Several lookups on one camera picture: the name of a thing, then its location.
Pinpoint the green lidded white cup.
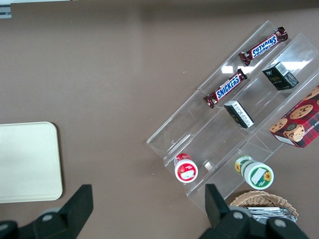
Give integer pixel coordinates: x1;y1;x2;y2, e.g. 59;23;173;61
234;155;275;190

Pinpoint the Snickers chocolate bar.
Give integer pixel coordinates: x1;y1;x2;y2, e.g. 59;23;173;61
203;69;248;109
239;26;290;66

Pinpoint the clear acrylic stepped display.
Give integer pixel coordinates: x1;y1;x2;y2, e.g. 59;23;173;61
146;20;319;217

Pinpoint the red tartan cookie box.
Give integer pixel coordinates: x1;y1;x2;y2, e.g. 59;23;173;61
269;84;319;149

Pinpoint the small black box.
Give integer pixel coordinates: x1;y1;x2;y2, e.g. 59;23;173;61
261;61;300;92
223;100;255;129

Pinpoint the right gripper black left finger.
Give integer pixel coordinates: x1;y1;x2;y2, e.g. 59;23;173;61
0;184;94;239

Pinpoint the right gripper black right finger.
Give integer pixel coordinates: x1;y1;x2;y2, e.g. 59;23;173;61
196;183;311;239

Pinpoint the red lidded white cup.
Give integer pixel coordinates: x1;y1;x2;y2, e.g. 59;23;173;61
173;152;199;184

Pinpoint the cream rectangular tray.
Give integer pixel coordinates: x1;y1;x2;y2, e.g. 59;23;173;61
0;121;63;204

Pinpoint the light tan wicker basket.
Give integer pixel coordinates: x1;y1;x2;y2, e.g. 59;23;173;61
229;190;301;225

